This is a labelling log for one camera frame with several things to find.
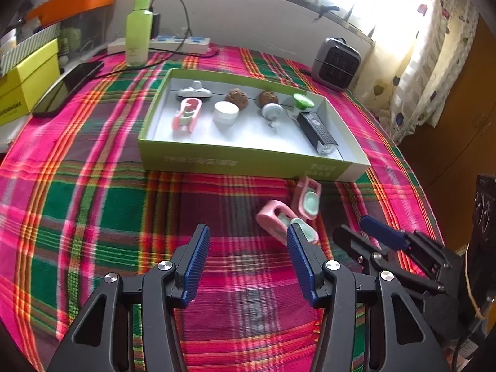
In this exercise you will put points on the black charger plug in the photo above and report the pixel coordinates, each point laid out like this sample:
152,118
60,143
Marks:
156,23

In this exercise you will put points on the orange tray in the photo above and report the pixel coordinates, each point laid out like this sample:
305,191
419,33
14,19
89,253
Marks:
77,2

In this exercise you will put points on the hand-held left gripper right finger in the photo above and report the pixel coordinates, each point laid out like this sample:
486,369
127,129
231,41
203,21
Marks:
304,267

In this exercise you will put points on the glass tank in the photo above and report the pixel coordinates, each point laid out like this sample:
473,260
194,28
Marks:
93,27

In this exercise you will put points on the black rectangular speaker device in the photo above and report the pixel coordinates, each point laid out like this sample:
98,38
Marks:
316,131

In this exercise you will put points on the black smartphone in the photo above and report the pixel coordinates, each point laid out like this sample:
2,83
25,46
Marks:
66,89

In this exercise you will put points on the white power strip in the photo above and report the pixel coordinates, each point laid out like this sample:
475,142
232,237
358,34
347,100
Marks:
193,44

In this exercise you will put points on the brown walnut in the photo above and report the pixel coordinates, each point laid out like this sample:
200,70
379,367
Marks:
237,96
266,97

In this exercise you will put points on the white round panda toy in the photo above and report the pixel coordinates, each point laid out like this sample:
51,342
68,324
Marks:
193,92

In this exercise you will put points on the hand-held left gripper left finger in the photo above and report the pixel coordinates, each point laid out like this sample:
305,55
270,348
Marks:
197,263

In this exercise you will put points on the light green bottle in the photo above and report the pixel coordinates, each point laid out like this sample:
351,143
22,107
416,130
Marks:
137,35

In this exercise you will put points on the pink plastic clip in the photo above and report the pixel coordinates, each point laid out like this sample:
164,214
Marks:
177,120

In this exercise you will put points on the yellow-green cardboard box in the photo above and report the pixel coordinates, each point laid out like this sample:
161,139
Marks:
27,81

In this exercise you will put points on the black window latch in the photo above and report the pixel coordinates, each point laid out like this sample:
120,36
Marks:
325,11

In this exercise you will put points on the wooden cabinet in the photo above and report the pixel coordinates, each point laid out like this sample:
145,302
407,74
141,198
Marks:
465,124

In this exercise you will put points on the pink clip with mint pad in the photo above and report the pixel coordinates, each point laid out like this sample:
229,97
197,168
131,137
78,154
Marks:
310,201
271,213

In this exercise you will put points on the cream curtain with hearts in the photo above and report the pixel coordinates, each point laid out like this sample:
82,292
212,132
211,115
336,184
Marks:
426,66

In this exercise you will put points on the green white plastic spool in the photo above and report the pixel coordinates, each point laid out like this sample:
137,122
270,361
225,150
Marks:
303,100

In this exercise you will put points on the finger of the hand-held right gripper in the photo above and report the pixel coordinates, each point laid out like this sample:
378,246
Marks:
348,240
381,230

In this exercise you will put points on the green white striped box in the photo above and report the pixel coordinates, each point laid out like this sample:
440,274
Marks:
35,44

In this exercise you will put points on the green and white cardboard box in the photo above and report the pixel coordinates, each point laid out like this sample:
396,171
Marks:
252,139

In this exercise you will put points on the white round jar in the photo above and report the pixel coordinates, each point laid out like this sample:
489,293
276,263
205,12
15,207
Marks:
226,114

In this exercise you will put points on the pink green plaid tablecloth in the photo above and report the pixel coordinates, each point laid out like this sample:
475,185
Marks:
97,201

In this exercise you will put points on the white mushroom figure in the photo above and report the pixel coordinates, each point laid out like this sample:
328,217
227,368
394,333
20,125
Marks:
271,110

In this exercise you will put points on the small grey heater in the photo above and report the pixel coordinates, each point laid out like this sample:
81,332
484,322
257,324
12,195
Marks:
337,64

